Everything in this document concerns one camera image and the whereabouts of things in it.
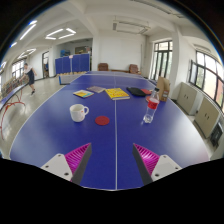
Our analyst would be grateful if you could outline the black-framed glass door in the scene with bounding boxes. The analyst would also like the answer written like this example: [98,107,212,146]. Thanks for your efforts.
[150,39,174,81]

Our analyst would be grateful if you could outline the small yellow and blue book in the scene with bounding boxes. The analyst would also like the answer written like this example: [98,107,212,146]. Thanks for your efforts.
[72,89,95,99]

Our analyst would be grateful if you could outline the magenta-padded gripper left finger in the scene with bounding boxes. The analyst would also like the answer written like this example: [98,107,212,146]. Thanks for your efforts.
[40,142,93,186]

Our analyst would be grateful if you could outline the clear bottle with red label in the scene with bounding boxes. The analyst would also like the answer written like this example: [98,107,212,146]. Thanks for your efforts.
[142,87,161,125]

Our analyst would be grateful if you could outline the beige cabinet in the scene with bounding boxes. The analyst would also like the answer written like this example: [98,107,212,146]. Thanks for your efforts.
[176,81,198,107]
[193,97,221,139]

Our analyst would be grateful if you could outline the person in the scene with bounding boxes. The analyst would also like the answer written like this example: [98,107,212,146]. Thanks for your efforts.
[19,63,38,96]

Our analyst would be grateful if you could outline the ceiling lights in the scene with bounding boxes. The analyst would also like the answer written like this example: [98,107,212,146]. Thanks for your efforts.
[9,19,78,61]

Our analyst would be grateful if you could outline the large black-framed window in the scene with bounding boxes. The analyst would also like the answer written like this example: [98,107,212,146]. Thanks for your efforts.
[188,49,224,109]

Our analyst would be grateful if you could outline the grey booklet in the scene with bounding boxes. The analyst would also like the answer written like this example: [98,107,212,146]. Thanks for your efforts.
[86,85,107,94]

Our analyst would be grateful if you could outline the black paddle case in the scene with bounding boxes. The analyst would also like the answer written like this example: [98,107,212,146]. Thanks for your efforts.
[126,86,147,98]

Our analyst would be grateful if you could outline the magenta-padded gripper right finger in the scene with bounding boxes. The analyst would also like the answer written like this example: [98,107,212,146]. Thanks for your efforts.
[132,143,183,186]

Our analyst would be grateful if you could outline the flat round red coaster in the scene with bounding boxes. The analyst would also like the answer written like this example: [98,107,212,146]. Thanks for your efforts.
[94,115,111,127]

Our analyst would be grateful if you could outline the blue folded table panels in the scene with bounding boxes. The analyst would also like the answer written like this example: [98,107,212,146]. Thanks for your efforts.
[54,53,91,75]

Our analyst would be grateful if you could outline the white ceiling air conditioner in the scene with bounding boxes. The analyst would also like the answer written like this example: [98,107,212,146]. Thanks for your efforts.
[111,20,151,36]

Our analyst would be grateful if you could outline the brown armchair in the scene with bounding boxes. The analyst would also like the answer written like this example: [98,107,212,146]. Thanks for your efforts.
[128,63,140,75]
[97,62,110,72]

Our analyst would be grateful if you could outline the white mug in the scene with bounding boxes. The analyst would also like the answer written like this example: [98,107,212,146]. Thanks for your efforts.
[69,103,90,123]

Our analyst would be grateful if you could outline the brown cardboard box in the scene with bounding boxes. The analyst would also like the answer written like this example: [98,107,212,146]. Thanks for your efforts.
[155,76,171,103]

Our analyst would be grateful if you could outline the blue table with red legs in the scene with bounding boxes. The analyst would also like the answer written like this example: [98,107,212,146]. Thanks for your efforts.
[0,81,29,141]

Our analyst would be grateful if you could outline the table tennis net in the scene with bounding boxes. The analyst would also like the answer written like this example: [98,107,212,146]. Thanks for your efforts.
[58,71,88,86]

